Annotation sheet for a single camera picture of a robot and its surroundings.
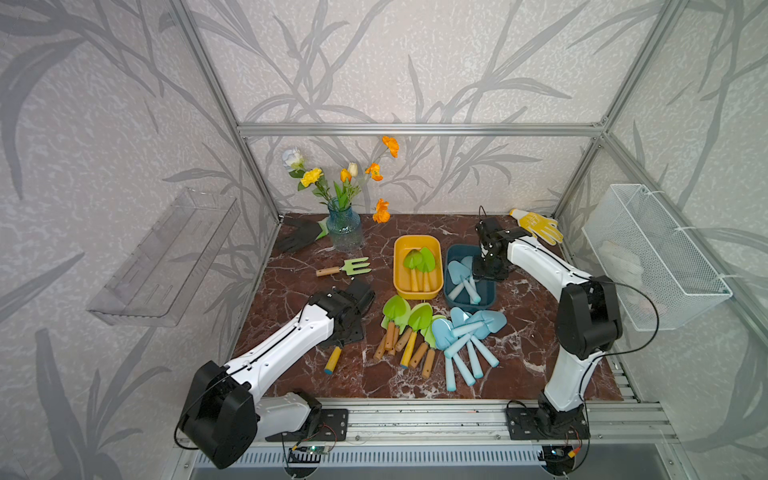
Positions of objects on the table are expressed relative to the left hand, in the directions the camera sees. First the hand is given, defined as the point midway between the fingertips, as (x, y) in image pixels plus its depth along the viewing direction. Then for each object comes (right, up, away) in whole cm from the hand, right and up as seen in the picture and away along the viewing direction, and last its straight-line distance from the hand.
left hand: (348, 339), depth 81 cm
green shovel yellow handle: (-4, -6, +2) cm, 8 cm away
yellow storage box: (+15, +15, +22) cm, 30 cm away
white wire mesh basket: (+69, +18, -19) cm, 74 cm away
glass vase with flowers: (-5, +32, +22) cm, 39 cm away
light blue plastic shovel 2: (+32, +4, +7) cm, 33 cm away
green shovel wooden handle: (+13, +6, +11) cm, 17 cm away
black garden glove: (-27, +30, +35) cm, 54 cm away
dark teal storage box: (+34, +11, +16) cm, 39 cm away
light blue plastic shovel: (+27, -2, +7) cm, 28 cm away
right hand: (+39, +16, +13) cm, 44 cm away
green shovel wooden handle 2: (+22, -2, +7) cm, 24 cm away
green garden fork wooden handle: (-5, +18, +25) cm, 31 cm away
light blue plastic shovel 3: (+34, +16, +22) cm, 44 cm away
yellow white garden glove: (+68, +33, +36) cm, 84 cm away
